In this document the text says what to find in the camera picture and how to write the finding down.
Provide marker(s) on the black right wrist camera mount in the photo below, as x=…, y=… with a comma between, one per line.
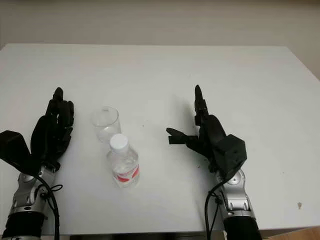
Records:
x=232, y=152

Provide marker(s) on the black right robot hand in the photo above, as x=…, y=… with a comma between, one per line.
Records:
x=212, y=132

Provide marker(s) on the clear glass cup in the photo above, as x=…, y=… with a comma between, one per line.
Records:
x=106, y=122

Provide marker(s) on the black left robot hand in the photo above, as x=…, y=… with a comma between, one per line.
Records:
x=48, y=132

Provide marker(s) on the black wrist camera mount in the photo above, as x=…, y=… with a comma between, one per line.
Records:
x=17, y=150
x=232, y=152

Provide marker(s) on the clear water bottle red label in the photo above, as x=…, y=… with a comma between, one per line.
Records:
x=123, y=162

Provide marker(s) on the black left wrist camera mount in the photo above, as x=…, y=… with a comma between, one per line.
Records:
x=17, y=150

